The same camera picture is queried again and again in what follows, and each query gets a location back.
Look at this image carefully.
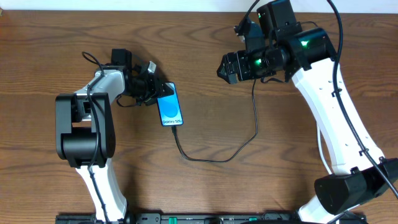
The blue Galaxy smartphone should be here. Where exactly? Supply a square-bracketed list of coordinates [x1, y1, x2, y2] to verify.
[157, 82, 183, 126]

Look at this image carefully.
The black USB charging cable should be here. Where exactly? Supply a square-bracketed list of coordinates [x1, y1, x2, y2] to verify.
[170, 79, 259, 164]

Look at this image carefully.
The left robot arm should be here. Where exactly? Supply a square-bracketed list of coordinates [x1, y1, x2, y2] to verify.
[55, 49, 174, 223]

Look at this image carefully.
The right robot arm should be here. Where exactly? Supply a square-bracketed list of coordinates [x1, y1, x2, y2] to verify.
[217, 1, 397, 223]

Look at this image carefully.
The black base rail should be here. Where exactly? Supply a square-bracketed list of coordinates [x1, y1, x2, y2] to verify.
[55, 212, 368, 224]

